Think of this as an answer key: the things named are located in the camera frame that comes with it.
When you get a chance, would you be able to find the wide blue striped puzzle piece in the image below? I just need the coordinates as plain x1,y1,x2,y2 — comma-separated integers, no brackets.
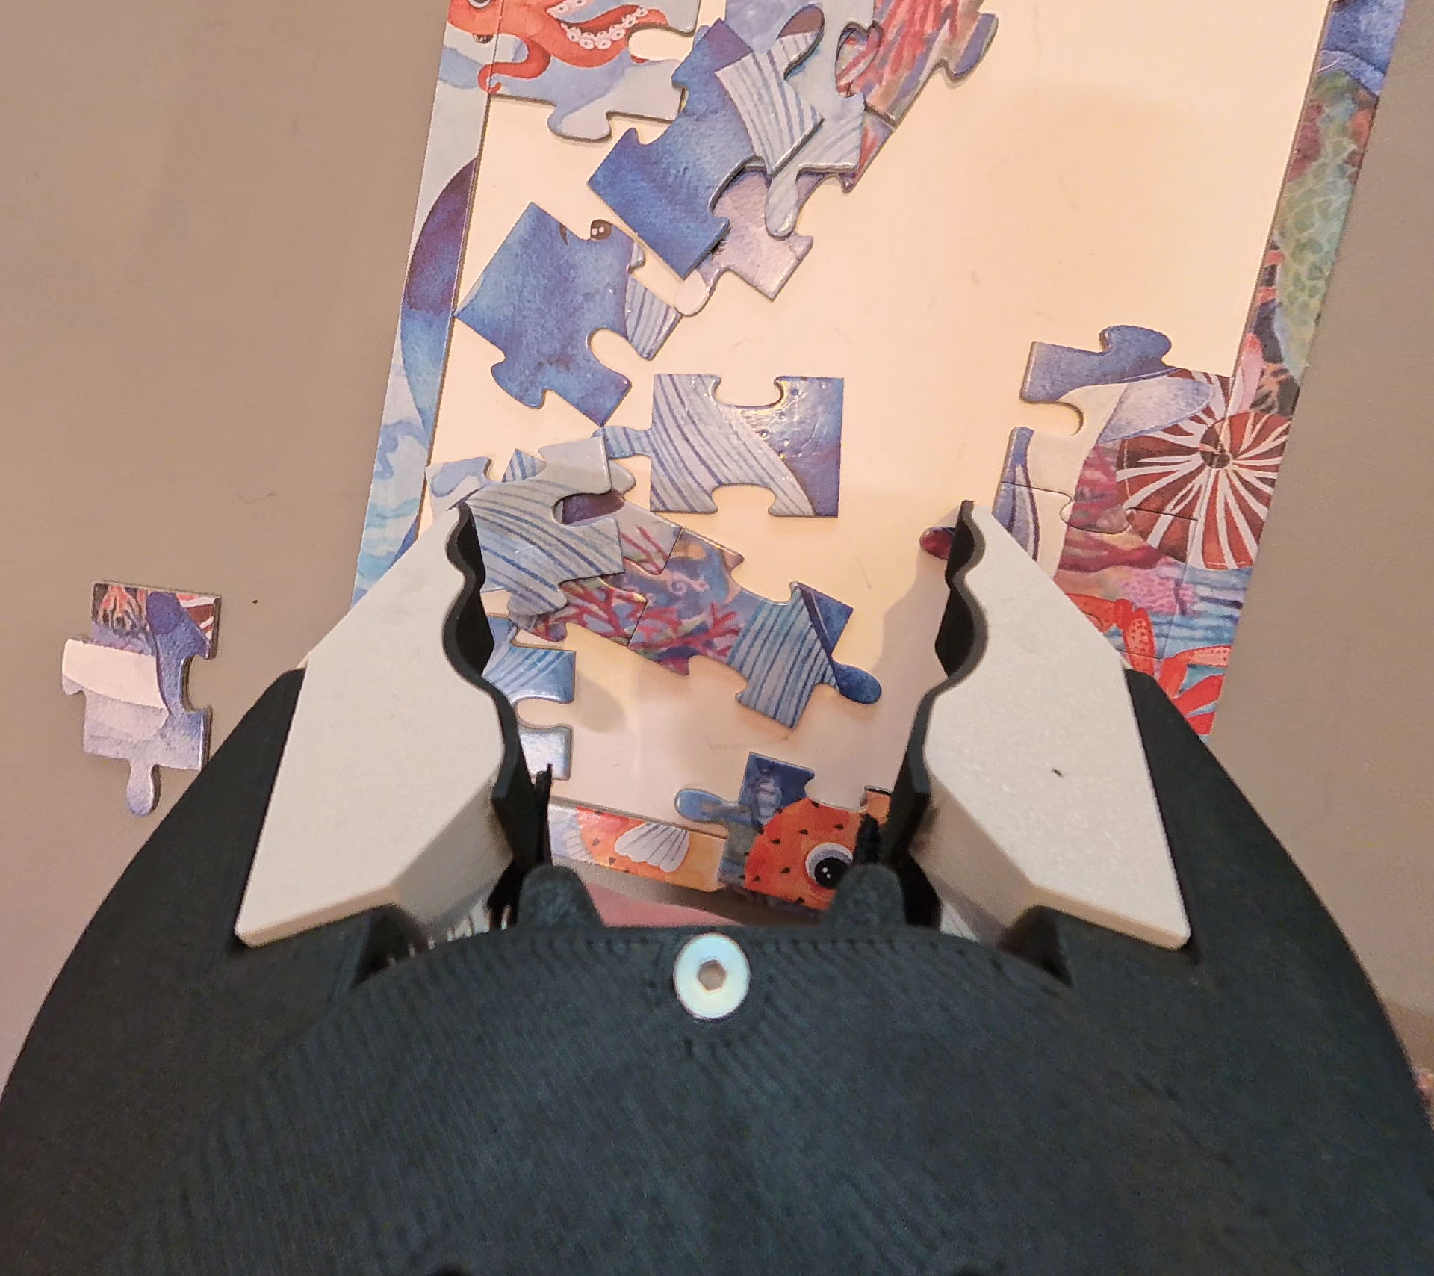
481,615,577,790

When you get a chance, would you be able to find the orange puffer fish puzzle piece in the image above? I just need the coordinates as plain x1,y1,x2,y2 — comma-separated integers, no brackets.
675,755,891,902

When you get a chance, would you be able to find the dark blue puzzle piece with eye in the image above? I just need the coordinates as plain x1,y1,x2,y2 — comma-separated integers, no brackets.
453,203,687,428

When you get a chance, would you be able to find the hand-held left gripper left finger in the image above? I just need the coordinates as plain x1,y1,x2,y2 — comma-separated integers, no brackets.
235,504,549,950

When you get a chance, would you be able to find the sea print puzzle tray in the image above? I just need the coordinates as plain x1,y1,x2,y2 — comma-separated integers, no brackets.
353,0,1434,897

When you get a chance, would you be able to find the pale striped puzzle piece with fin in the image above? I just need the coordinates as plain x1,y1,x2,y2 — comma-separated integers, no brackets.
425,434,639,561

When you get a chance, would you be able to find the orange crab puzzle piece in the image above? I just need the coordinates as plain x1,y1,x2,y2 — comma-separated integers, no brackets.
1080,581,1234,736

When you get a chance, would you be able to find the coral and purple puzzle piece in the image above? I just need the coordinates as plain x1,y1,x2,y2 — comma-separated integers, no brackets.
554,525,749,679

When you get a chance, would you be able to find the striped puzzle piece with tail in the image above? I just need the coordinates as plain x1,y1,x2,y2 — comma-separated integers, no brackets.
733,581,882,736

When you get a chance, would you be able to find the puzzle piece with white patch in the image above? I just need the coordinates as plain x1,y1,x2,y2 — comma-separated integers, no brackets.
61,580,222,818

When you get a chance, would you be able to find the striped dark blue puzzle piece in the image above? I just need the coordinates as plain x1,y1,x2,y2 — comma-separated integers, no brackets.
602,372,843,524

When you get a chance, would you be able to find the blue watercolour puzzle piece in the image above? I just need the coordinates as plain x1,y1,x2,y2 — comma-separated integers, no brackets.
585,19,822,282

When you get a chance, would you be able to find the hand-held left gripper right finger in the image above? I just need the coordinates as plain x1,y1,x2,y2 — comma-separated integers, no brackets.
885,501,1192,950

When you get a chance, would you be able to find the whale eye puzzle piece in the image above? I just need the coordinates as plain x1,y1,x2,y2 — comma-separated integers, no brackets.
672,162,817,316

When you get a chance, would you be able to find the red coral puzzle piece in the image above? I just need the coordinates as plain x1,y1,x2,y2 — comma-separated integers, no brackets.
834,22,902,180

